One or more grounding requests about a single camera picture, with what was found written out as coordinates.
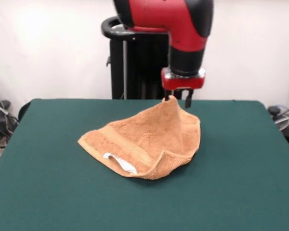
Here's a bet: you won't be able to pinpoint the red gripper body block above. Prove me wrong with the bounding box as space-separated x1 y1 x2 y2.
161 69 206 90

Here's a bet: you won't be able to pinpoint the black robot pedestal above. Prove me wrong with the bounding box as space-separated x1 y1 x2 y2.
101 16 184 100

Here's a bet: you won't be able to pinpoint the blue and grey cables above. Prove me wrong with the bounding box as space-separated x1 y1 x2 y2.
267 102 289 132

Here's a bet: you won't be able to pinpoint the black cable tangle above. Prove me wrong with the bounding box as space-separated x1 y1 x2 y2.
0 77 19 167

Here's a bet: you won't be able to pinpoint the orange terry towel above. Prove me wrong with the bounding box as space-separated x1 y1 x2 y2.
77 96 202 180

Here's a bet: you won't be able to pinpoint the dark green table cloth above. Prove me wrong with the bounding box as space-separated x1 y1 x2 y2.
0 98 289 231

